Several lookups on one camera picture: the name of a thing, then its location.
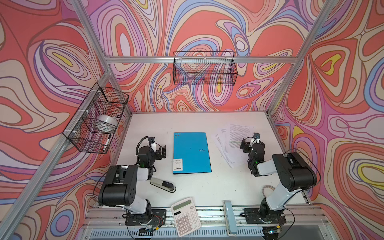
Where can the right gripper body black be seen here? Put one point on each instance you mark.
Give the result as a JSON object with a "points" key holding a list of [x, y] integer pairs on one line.
{"points": [[248, 145]]}

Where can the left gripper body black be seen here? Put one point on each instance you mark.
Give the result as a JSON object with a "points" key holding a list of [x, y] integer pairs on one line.
{"points": [[160, 151]]}

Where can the printed paper sheets stack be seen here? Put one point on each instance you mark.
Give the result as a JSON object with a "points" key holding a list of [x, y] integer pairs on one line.
{"points": [[228, 141]]}

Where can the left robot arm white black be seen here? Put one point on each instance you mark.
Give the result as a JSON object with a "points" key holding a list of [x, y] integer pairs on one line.
{"points": [[119, 188]]}

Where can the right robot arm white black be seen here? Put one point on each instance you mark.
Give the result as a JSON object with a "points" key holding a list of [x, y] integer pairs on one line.
{"points": [[294, 173]]}

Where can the black grey stapler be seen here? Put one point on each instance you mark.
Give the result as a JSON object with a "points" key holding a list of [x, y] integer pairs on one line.
{"points": [[164, 185]]}

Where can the white marker in basket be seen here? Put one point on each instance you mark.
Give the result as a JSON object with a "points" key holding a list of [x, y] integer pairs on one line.
{"points": [[106, 144]]}

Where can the silver tape roll in basket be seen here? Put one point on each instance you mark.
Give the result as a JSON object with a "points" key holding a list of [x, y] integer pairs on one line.
{"points": [[105, 124]]}

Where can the white desk calculator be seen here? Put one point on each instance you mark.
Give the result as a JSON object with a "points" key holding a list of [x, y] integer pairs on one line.
{"points": [[186, 217]]}

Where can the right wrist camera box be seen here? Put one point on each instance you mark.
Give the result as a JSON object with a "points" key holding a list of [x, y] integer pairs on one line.
{"points": [[256, 136]]}

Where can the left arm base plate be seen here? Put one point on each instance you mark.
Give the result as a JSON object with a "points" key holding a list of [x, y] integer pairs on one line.
{"points": [[153, 218]]}

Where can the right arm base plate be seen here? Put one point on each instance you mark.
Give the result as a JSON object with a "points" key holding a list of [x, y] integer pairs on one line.
{"points": [[260, 216]]}

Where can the black wire basket left wall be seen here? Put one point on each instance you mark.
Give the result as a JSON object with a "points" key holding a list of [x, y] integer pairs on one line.
{"points": [[93, 127]]}

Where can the black wire basket wall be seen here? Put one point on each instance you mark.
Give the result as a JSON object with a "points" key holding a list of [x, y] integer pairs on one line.
{"points": [[204, 68], [93, 127]]}

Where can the aluminium frame rail front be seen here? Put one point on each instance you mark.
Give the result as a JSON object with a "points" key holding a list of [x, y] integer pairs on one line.
{"points": [[304, 222]]}

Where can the black wire basket back wall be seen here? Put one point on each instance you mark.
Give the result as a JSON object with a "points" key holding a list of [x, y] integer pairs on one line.
{"points": [[204, 68]]}

